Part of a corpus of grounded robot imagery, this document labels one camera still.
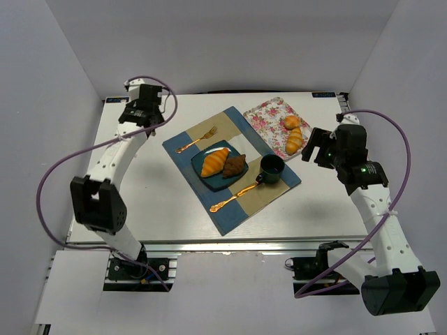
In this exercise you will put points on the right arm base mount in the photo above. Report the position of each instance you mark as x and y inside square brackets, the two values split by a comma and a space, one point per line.
[306, 268]

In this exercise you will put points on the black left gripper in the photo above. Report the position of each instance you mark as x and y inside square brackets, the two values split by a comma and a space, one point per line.
[140, 114]

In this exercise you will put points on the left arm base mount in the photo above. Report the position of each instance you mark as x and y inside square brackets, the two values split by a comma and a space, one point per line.
[157, 275]

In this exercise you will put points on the gold spoon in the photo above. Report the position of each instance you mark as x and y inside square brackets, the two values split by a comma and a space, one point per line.
[216, 207]

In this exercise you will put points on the blue label sticker right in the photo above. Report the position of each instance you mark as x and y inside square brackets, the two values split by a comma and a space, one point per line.
[324, 94]

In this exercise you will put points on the floral rectangular tray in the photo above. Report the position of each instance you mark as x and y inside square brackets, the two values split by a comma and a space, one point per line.
[267, 120]

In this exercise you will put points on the blue label sticker left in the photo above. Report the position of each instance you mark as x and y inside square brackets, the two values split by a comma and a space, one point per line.
[117, 100]

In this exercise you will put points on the gold fork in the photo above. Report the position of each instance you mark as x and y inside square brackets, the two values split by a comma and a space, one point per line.
[207, 135]

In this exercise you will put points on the dark green mug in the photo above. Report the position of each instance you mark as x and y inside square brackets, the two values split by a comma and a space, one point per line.
[271, 168]

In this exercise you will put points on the aluminium table frame rail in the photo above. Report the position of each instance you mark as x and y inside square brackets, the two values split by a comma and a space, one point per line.
[272, 245]

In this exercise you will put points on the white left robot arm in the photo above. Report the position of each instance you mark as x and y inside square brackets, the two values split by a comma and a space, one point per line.
[97, 203]

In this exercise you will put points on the small orange striped croissant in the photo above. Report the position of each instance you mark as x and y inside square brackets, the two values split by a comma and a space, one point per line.
[294, 141]

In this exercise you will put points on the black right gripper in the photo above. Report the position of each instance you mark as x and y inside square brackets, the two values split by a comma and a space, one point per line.
[317, 146]

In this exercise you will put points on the round orange bun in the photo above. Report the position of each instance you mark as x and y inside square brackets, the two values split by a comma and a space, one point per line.
[291, 122]

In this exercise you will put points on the blue label sticker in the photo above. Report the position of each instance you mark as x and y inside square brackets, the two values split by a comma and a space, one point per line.
[117, 100]
[324, 94]

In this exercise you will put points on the chocolate croissant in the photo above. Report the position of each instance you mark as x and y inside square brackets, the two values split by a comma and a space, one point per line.
[233, 166]

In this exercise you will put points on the large orange striped croissant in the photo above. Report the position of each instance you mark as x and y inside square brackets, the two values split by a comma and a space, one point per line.
[214, 163]

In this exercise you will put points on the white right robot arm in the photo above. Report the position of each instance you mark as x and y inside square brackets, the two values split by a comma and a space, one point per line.
[390, 278]

